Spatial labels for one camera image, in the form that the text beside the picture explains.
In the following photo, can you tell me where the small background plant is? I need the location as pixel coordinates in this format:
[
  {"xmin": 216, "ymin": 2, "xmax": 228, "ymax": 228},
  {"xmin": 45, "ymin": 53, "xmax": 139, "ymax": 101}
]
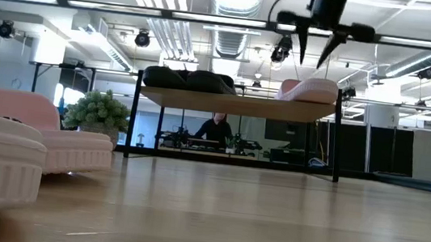
[{"xmin": 224, "ymin": 136, "xmax": 238, "ymax": 156}]

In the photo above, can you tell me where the green potted succulent plant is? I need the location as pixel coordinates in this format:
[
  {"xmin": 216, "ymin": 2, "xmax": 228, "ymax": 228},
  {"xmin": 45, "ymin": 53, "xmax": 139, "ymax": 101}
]
[{"xmin": 60, "ymin": 84, "xmax": 134, "ymax": 151}]

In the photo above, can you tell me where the black office partition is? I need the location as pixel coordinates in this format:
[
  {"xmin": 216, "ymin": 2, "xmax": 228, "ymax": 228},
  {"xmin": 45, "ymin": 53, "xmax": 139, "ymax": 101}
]
[{"xmin": 306, "ymin": 118, "xmax": 418, "ymax": 179}]

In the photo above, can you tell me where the black frame wooden shelf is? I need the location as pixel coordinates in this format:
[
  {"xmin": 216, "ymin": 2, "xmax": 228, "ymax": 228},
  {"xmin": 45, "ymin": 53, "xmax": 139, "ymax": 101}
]
[{"xmin": 123, "ymin": 65, "xmax": 350, "ymax": 184}]

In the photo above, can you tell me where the black ceiling spotlight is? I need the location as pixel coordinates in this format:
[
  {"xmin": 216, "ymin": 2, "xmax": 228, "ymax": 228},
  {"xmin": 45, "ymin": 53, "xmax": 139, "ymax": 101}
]
[
  {"xmin": 416, "ymin": 64, "xmax": 431, "ymax": 81},
  {"xmin": 340, "ymin": 85, "xmax": 357, "ymax": 101},
  {"xmin": 0, "ymin": 19, "xmax": 17, "ymax": 40},
  {"xmin": 133, "ymin": 28, "xmax": 153, "ymax": 49}
]

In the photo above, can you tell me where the person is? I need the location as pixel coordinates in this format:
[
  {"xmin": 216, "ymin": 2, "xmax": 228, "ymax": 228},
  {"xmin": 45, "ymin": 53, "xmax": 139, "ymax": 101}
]
[{"xmin": 192, "ymin": 109, "xmax": 238, "ymax": 145}]

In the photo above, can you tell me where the silver ventilation duct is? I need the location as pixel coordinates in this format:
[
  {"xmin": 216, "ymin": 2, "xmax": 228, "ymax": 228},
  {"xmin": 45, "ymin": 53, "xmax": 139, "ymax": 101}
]
[{"xmin": 201, "ymin": 0, "xmax": 267, "ymax": 64}]

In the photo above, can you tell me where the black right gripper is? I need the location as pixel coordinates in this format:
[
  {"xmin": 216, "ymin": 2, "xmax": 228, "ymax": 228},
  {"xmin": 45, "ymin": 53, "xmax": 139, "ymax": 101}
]
[{"xmin": 271, "ymin": 0, "xmax": 380, "ymax": 76}]

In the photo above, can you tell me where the black aluminium rig frame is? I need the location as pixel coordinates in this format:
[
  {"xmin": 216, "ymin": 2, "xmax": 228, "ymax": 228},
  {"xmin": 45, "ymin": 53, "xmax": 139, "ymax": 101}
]
[{"xmin": 0, "ymin": 0, "xmax": 431, "ymax": 189}]

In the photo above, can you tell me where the black background cabinet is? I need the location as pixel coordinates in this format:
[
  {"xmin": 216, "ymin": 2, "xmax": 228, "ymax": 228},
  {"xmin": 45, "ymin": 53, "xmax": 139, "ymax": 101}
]
[{"xmin": 268, "ymin": 145, "xmax": 311, "ymax": 167}]

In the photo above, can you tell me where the black background rig frame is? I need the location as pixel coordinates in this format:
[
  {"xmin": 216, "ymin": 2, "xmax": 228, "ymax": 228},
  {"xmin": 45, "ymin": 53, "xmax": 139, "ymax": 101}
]
[{"xmin": 25, "ymin": 58, "xmax": 99, "ymax": 100}]

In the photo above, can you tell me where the black rubber slide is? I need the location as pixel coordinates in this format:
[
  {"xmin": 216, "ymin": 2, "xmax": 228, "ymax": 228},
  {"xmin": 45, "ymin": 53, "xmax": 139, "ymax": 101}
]
[
  {"xmin": 184, "ymin": 68, "xmax": 240, "ymax": 96},
  {"xmin": 141, "ymin": 63, "xmax": 192, "ymax": 92}
]

